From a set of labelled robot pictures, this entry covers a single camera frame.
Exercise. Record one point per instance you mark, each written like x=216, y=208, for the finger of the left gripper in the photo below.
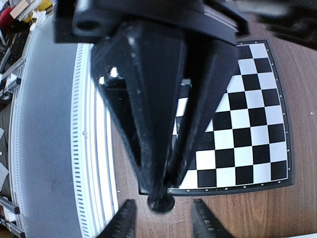
x=210, y=66
x=138, y=73

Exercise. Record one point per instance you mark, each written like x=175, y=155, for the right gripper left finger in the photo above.
x=123, y=224

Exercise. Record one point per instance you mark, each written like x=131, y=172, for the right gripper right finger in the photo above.
x=205, y=224

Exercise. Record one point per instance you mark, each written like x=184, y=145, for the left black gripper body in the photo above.
x=87, y=21

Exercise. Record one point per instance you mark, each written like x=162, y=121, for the black and grey chessboard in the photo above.
x=247, y=145

